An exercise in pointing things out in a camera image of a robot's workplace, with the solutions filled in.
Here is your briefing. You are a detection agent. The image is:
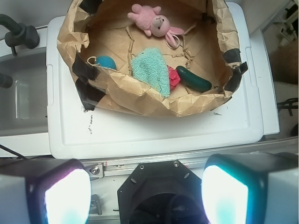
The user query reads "green plastic pickle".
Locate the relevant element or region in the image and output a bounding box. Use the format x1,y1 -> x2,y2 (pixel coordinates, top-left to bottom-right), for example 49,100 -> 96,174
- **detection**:
176,66 -> 212,92

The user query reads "grey clamp knob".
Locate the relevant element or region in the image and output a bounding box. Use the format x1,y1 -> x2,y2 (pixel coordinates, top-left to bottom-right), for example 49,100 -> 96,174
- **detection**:
0,14 -> 40,56

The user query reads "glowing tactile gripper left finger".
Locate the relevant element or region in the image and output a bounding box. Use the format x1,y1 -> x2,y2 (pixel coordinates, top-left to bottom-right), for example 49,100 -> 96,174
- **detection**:
0,159 -> 92,224

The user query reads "pink plush bunny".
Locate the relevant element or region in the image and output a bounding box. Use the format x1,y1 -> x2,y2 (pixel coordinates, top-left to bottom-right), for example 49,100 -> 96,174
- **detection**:
127,4 -> 185,49

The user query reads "teal knitted cloth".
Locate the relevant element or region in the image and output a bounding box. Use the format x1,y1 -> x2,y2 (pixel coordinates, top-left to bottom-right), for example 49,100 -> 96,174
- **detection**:
131,48 -> 170,97

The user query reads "white plastic bin lid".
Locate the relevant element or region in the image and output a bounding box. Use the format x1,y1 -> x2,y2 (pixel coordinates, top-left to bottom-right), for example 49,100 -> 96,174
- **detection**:
46,2 -> 264,159

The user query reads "aluminium extrusion rail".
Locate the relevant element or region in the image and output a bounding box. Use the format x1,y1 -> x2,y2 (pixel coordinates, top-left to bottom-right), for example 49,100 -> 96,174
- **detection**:
81,136 -> 299,180

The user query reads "brown paper bag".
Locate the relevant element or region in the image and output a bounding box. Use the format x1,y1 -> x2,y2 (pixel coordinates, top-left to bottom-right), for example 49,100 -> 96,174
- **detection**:
57,0 -> 248,117

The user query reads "blue felt ball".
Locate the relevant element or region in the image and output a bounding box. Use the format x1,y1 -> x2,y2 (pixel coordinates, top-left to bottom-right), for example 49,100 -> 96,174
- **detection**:
95,56 -> 116,70

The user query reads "red crumpled paper ball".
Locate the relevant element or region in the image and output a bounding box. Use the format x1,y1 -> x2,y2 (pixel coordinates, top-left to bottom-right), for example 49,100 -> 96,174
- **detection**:
167,66 -> 180,90

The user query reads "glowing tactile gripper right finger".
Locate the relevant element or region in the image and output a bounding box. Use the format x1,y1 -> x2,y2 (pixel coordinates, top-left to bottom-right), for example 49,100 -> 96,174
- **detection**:
201,153 -> 299,224

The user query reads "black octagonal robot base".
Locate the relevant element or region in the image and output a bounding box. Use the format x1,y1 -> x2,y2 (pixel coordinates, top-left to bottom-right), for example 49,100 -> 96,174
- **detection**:
117,161 -> 209,224

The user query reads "clear plastic bin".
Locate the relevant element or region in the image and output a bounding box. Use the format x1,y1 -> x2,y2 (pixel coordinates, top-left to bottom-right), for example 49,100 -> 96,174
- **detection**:
0,48 -> 48,137

